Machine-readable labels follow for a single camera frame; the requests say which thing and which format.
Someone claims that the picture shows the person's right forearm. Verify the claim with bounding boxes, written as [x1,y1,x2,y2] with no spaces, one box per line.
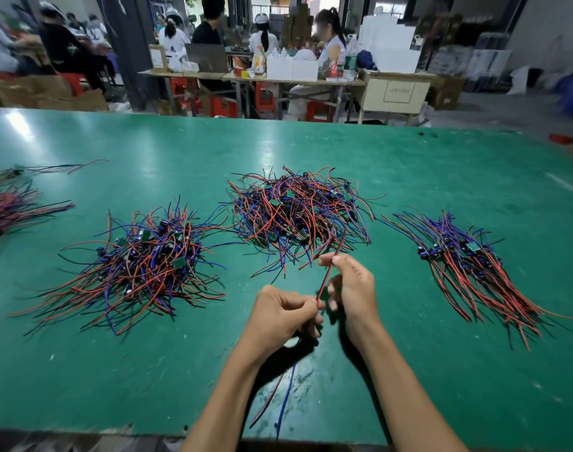
[347,329,471,452]

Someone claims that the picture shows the brown cardboard box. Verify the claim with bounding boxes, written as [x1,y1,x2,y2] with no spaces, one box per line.
[430,73,467,109]

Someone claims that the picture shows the dark pillar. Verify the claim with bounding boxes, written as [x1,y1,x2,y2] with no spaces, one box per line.
[98,0,167,109]

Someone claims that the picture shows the person's left forearm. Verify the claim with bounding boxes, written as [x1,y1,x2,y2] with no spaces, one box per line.
[181,351,278,452]

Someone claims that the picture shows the person's left hand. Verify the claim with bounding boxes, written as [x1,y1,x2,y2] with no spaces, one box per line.
[238,285,327,368]

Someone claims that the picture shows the row of white containers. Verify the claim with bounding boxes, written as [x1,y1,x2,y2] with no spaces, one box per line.
[266,50,320,82]

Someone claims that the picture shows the sorted wire bundle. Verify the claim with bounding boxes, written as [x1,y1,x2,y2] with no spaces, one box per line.
[12,200,233,337]
[0,183,76,243]

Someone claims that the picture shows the cream cabinet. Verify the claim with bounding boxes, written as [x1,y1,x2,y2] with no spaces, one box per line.
[357,72,438,125]

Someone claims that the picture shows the row of cardboard boxes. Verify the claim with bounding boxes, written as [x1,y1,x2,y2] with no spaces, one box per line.
[0,75,111,113]

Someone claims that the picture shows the small bunch of set-aside wires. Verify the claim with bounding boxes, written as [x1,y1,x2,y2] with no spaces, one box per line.
[404,210,570,352]

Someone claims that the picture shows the grey laptop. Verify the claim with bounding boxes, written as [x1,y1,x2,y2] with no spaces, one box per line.
[185,44,231,73]

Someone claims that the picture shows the stack of white boxes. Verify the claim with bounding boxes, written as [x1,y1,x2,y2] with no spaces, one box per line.
[359,16,422,74]

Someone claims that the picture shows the person's right hand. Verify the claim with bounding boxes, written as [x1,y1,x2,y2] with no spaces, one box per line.
[317,252,382,349]

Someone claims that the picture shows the long wooden work table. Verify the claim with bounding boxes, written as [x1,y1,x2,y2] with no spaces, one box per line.
[140,68,438,123]

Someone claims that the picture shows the pile of wires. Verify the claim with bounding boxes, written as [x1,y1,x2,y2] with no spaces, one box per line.
[227,166,377,279]

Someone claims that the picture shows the red plastic stool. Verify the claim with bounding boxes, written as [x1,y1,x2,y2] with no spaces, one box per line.
[59,72,88,96]
[170,78,203,114]
[255,82,278,114]
[305,100,337,122]

